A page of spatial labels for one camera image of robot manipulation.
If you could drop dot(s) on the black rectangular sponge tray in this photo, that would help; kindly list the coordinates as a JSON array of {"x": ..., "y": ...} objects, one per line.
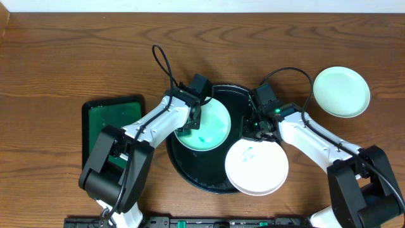
[{"x": 117, "y": 112}]

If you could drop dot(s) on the mint green plate bottom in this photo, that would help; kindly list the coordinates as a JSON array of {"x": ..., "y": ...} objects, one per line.
[{"x": 215, "y": 125}]

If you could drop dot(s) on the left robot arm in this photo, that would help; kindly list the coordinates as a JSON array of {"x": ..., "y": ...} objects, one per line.
[{"x": 116, "y": 170}]

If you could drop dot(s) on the mint green plate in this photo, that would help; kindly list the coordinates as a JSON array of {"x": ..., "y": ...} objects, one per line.
[
  {"x": 215, "y": 125},
  {"x": 341, "y": 92}
]

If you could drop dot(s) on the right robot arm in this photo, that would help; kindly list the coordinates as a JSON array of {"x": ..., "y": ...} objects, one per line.
[{"x": 363, "y": 188}]

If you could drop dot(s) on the mint green plate top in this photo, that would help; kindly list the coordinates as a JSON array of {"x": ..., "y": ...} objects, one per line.
[{"x": 341, "y": 92}]

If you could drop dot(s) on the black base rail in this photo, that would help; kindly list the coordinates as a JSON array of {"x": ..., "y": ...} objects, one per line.
[{"x": 165, "y": 222}]

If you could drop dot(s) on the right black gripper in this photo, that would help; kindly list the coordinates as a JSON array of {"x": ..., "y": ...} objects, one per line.
[{"x": 246, "y": 132}]

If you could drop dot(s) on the round black tray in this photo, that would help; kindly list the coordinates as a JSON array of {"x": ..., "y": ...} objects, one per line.
[{"x": 205, "y": 170}]

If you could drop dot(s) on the pink white plate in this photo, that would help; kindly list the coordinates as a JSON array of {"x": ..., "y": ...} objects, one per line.
[{"x": 256, "y": 168}]

